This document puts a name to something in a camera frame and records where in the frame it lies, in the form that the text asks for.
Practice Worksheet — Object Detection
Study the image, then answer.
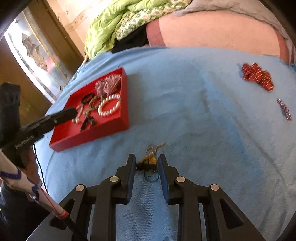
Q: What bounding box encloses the black hair tie ring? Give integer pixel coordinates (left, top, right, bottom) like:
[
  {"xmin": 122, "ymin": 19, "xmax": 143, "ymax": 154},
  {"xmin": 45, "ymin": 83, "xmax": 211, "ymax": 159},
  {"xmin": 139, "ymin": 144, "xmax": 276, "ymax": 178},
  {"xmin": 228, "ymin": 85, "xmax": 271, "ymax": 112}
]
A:
[{"xmin": 81, "ymin": 92, "xmax": 96, "ymax": 105}]

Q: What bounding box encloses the white marked stick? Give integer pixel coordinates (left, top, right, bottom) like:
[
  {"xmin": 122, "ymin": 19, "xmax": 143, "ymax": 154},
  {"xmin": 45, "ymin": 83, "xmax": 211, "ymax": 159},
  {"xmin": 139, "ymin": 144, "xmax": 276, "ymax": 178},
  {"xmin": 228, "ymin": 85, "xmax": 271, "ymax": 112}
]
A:
[{"xmin": 1, "ymin": 152, "xmax": 69, "ymax": 219}]

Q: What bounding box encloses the pink bead bracelet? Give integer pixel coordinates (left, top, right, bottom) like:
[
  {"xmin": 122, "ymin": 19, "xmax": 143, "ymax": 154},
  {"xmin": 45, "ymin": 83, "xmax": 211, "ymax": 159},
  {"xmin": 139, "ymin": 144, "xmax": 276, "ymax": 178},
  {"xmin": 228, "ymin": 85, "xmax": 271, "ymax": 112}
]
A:
[{"xmin": 72, "ymin": 103, "xmax": 84, "ymax": 124}]

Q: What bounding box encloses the green quilted comforter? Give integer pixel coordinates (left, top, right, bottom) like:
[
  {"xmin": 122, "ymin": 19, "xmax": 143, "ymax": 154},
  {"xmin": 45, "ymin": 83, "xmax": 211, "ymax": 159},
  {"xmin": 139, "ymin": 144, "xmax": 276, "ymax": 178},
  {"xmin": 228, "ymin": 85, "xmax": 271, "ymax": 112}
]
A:
[{"xmin": 84, "ymin": 0, "xmax": 191, "ymax": 59}]

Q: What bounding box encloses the pink bolster cushion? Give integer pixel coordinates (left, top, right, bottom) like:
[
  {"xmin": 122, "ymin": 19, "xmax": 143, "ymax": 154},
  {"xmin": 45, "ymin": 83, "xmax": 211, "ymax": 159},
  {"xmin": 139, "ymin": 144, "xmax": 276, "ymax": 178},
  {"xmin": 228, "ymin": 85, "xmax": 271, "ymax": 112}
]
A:
[{"xmin": 147, "ymin": 11, "xmax": 291, "ymax": 64}]

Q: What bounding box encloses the red white hair clip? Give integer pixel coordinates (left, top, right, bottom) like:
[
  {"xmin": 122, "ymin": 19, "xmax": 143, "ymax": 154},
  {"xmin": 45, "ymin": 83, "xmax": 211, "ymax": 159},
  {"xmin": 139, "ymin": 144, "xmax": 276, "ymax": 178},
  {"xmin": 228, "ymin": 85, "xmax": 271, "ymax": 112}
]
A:
[{"xmin": 277, "ymin": 98, "xmax": 292, "ymax": 121}]

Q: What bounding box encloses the stained glass door window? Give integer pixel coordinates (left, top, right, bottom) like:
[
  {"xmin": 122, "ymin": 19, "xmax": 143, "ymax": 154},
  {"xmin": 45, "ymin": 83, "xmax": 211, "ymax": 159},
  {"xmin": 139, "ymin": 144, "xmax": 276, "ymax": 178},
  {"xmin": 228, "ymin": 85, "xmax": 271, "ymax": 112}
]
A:
[{"xmin": 4, "ymin": 9, "xmax": 72, "ymax": 103}]

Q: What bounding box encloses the black cable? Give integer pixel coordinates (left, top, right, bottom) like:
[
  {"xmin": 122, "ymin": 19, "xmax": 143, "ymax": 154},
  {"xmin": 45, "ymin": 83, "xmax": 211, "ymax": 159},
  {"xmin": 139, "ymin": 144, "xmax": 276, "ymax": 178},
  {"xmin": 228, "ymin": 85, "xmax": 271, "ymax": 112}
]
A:
[{"xmin": 33, "ymin": 143, "xmax": 50, "ymax": 195}]

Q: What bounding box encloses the red patterned scrunchie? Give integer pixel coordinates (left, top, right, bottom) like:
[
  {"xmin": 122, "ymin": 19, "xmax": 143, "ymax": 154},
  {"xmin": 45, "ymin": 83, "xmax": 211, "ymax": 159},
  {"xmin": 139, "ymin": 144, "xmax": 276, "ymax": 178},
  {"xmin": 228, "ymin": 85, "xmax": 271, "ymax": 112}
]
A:
[{"xmin": 242, "ymin": 63, "xmax": 274, "ymax": 91}]

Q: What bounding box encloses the white pearl bracelet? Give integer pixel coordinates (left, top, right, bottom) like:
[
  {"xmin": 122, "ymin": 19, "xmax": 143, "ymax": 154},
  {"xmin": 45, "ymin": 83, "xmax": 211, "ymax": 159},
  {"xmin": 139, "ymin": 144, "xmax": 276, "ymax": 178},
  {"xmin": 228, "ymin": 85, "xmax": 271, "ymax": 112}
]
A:
[{"xmin": 97, "ymin": 93, "xmax": 122, "ymax": 118}]

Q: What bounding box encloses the red jewelry tray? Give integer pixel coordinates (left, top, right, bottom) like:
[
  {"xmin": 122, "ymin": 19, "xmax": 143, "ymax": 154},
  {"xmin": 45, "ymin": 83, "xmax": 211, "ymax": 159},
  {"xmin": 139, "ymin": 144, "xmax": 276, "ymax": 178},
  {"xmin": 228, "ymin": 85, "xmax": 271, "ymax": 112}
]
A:
[{"xmin": 49, "ymin": 67, "xmax": 130, "ymax": 152}]

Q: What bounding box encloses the grey textured pillow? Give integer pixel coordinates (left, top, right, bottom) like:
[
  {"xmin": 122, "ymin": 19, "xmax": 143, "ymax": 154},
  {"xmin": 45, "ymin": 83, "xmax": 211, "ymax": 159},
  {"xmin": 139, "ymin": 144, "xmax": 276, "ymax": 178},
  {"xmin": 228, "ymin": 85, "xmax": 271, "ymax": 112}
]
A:
[{"xmin": 174, "ymin": 1, "xmax": 295, "ymax": 61}]

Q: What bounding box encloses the red plaid fabric scrunchie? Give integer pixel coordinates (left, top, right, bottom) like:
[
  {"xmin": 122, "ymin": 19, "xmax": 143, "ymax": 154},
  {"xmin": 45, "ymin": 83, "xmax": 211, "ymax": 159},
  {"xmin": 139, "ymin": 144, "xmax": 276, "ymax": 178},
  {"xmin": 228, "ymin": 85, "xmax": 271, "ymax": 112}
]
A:
[{"xmin": 94, "ymin": 74, "xmax": 121, "ymax": 96}]

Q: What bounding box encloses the black bow hair tie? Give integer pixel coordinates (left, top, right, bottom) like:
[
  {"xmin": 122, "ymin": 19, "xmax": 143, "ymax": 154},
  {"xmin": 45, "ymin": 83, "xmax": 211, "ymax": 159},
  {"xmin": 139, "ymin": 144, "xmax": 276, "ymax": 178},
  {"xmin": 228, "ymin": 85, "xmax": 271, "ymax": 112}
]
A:
[{"xmin": 80, "ymin": 115, "xmax": 98, "ymax": 132}]

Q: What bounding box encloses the gold black tassel necklace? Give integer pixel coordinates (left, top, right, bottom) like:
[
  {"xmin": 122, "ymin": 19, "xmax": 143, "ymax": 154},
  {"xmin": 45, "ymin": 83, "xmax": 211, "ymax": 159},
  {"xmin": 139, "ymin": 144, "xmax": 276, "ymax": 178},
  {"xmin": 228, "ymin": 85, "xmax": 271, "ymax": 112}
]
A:
[{"xmin": 135, "ymin": 142, "xmax": 166, "ymax": 183}]

